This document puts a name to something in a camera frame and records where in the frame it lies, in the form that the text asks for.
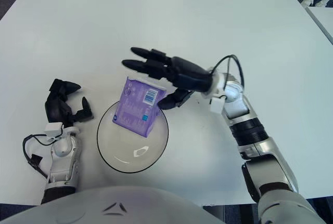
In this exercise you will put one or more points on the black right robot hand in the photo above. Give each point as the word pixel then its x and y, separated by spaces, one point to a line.
pixel 187 73

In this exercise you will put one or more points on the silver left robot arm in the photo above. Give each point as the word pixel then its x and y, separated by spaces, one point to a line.
pixel 63 161

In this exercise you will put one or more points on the black table leg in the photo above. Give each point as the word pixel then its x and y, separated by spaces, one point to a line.
pixel 247 213

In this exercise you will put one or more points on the purple tissue paper pack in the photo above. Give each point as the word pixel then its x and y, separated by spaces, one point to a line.
pixel 138 104

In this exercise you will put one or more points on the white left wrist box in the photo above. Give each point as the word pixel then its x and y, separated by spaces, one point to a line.
pixel 53 129

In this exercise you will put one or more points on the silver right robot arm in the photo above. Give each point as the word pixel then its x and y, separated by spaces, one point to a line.
pixel 257 141

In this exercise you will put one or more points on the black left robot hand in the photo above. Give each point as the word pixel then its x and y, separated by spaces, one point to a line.
pixel 56 109

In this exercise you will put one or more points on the white side table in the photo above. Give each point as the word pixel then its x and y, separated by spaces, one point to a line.
pixel 323 18

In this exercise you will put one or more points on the white plate black rim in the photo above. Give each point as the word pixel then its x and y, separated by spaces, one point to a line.
pixel 130 151

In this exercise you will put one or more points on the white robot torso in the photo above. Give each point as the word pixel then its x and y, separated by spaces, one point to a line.
pixel 117 208

